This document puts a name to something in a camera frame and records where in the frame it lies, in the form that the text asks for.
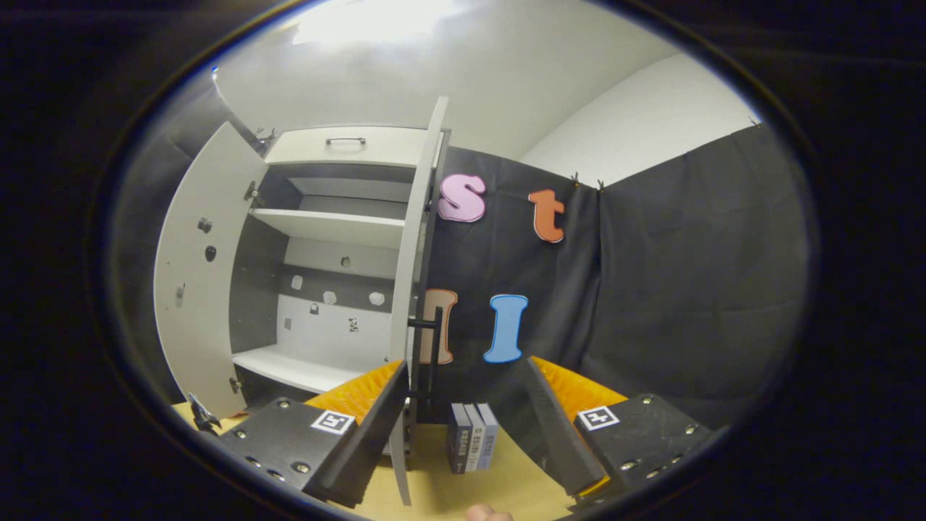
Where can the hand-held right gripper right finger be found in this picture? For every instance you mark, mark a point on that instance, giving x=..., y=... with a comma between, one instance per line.
x=561, y=434

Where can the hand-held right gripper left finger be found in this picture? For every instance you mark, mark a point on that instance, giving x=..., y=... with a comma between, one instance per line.
x=376, y=434

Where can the white cabinet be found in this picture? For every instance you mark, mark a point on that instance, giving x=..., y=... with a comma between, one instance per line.
x=325, y=333

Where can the white cabinet door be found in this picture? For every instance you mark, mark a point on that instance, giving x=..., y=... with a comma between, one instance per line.
x=412, y=253
x=195, y=304

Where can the white cabinet shelf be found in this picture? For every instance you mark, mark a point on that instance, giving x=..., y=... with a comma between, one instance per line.
x=333, y=226

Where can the white cabinet drawer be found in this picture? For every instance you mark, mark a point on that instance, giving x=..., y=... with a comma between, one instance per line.
x=318, y=148

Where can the light blue book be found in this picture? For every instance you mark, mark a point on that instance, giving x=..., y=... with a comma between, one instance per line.
x=490, y=434

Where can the dark blue book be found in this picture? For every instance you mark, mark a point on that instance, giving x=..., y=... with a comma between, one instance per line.
x=458, y=441

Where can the grey book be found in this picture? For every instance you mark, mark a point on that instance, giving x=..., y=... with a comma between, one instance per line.
x=476, y=438

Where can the small black clamp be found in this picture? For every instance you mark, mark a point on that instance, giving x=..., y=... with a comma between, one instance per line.
x=204, y=414

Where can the black backdrop cloth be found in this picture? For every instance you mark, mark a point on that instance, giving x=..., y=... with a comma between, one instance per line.
x=687, y=289

